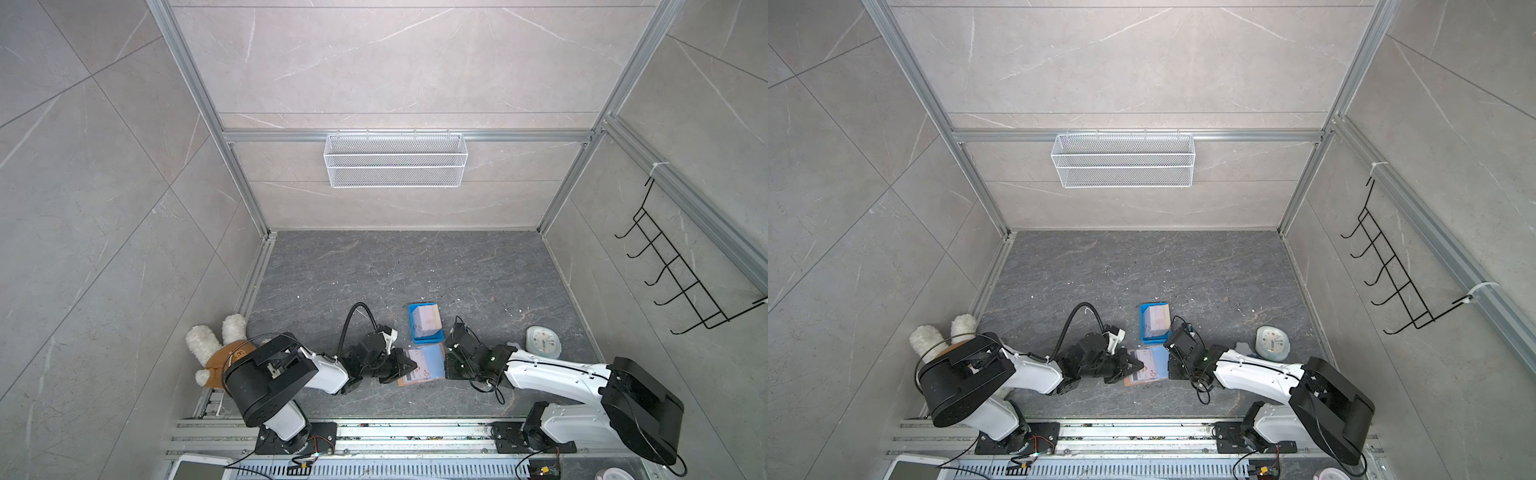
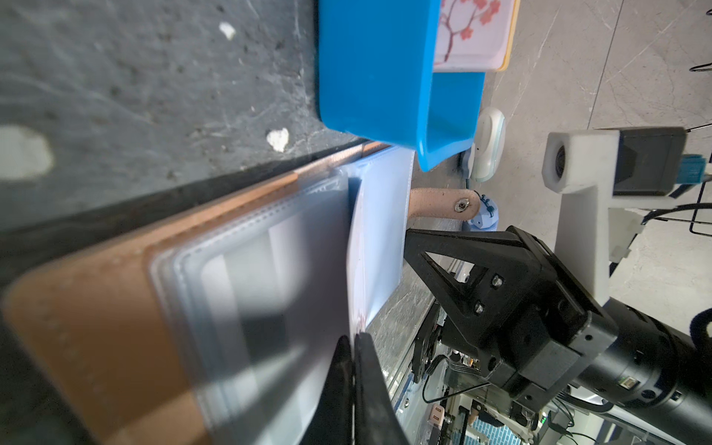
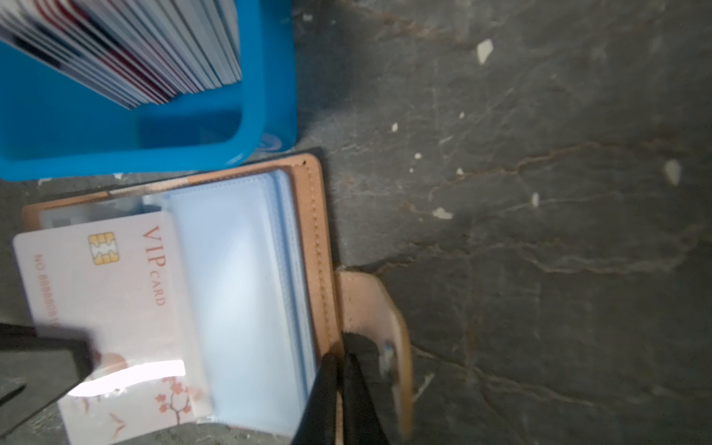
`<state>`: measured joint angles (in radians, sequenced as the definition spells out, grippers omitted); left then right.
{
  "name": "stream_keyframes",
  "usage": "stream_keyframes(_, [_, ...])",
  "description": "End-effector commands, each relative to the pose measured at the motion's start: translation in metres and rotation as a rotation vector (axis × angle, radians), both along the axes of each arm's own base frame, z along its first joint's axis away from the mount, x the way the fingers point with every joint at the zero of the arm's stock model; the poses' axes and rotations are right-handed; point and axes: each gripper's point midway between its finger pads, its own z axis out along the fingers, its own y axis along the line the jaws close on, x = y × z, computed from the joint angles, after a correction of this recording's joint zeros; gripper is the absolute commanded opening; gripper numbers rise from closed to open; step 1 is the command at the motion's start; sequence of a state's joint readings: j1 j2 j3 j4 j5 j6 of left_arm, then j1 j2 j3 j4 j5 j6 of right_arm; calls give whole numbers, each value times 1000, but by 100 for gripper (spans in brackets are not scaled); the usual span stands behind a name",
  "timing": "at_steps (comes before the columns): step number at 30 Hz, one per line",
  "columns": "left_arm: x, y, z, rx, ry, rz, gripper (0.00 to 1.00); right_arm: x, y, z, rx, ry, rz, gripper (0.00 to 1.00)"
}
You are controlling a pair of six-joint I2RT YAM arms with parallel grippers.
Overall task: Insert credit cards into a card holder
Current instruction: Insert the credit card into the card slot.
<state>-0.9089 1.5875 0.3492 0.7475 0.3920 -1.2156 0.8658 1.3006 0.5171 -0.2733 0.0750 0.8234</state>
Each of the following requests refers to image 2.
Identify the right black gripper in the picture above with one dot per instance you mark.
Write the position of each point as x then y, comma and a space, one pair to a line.
537, 333

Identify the tan leather card holder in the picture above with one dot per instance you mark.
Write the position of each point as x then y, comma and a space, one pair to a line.
218, 325

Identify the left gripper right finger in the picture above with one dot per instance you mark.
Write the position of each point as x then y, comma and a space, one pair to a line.
375, 421

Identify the small blue grey toy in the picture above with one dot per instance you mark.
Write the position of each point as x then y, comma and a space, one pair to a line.
487, 218

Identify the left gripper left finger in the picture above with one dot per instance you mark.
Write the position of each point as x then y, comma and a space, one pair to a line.
332, 420

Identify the blue plastic card tray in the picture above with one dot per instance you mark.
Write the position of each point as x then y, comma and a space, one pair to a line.
376, 79

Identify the white round alarm clock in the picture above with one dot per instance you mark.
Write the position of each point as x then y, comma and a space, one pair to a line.
482, 160

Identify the stack of white cards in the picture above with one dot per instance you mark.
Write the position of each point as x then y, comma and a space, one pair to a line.
475, 35

